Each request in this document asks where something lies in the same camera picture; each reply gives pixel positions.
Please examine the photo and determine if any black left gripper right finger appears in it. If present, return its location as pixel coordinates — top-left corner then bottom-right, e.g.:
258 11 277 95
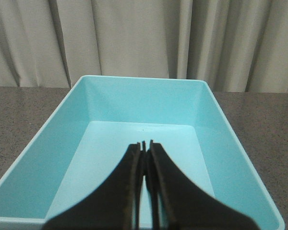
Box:
145 141 258 230

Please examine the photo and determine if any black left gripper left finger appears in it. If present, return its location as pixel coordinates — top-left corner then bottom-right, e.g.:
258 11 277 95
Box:
43 142 146 230

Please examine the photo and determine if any light blue plastic box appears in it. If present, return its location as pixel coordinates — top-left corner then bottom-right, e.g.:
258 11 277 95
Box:
0 76 285 230

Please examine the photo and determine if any grey white curtain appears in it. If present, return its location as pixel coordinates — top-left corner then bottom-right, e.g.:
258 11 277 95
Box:
0 0 288 92

